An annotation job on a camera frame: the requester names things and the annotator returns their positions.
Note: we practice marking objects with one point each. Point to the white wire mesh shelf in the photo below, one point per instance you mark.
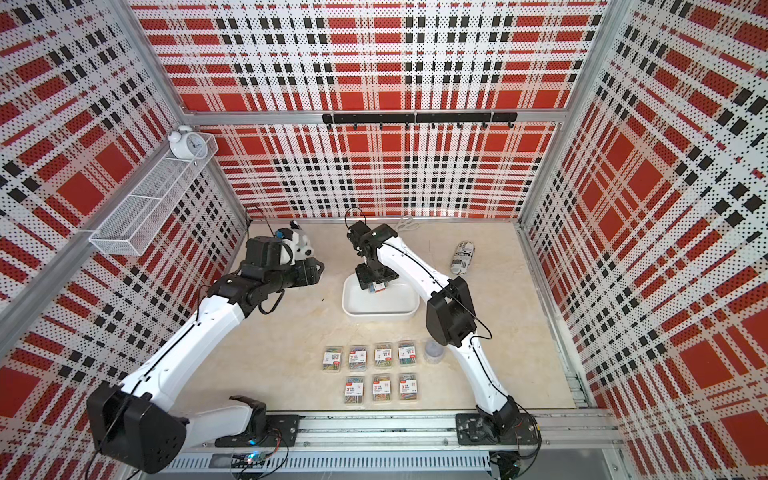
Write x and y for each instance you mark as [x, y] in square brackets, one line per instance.
[133, 224]

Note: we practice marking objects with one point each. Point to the white alarm clock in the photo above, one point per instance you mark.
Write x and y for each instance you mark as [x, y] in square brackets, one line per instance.
[187, 144]

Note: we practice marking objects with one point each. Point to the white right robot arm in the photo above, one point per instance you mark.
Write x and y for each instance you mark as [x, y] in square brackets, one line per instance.
[451, 319]

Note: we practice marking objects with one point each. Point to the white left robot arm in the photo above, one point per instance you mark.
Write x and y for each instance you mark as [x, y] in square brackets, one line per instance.
[131, 422]

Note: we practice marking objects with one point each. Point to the white plastic storage box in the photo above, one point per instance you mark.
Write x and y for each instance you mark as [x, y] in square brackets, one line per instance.
[398, 301]

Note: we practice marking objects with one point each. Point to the black hook rail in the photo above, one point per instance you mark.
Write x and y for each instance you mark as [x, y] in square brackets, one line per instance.
[408, 118]

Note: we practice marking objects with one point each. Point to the grey white husky plush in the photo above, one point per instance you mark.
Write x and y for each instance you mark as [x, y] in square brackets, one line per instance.
[296, 244]

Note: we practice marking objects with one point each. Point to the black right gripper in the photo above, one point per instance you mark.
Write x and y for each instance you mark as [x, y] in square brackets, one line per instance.
[364, 277]

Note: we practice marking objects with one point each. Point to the white handled scissors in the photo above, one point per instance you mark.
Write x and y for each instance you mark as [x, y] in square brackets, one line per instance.
[407, 223]

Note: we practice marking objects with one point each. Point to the paper clip box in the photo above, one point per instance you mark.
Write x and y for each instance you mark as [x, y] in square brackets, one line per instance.
[407, 353]
[383, 355]
[332, 359]
[408, 387]
[357, 359]
[377, 287]
[354, 390]
[381, 388]

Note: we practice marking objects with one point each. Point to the round clear clip tub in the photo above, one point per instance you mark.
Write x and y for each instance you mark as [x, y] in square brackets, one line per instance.
[433, 352]

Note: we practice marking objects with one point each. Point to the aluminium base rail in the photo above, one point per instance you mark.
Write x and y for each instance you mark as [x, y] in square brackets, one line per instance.
[544, 444]

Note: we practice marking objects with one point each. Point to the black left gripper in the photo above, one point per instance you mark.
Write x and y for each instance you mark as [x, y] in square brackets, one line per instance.
[307, 272]

